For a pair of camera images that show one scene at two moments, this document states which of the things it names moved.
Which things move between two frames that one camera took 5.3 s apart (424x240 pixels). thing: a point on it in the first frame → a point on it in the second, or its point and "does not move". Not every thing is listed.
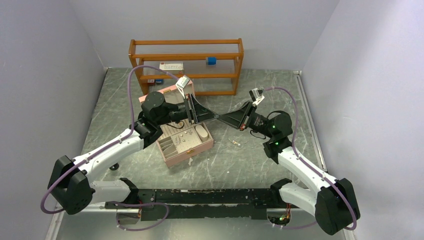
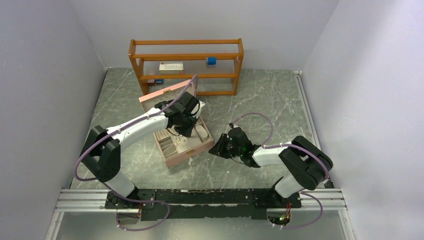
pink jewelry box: [179, 141] does not move
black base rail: [157, 204] does not move
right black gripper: [240, 118] → [218, 149]
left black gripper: [201, 113] → [186, 133]
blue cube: [212, 61] does not move
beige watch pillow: [202, 133] does not move
